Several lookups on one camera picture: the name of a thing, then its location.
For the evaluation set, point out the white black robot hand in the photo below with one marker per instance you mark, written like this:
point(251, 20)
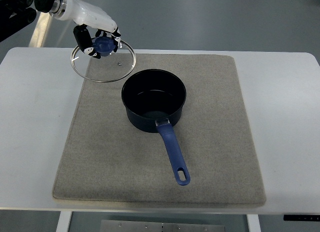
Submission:
point(84, 15)

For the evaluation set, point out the glass lid blue knob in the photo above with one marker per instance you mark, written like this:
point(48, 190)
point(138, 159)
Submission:
point(112, 67)

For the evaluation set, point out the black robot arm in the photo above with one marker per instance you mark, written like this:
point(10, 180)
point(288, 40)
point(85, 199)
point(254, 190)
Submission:
point(17, 14)

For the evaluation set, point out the dark blue saucepan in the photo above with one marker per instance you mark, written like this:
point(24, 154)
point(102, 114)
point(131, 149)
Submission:
point(154, 99)

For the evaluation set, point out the grey felt mat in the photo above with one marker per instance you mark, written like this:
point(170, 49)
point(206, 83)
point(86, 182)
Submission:
point(106, 160)

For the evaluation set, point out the white left table leg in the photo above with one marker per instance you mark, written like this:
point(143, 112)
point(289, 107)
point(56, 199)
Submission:
point(64, 221)

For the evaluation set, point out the white table leg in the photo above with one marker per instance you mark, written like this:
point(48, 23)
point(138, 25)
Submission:
point(253, 223)
point(64, 221)

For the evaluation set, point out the white right table leg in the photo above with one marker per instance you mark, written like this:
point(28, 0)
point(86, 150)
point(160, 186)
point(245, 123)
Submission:
point(253, 223)

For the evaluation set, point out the black table control panel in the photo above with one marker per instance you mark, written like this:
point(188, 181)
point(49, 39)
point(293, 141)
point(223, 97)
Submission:
point(302, 218)

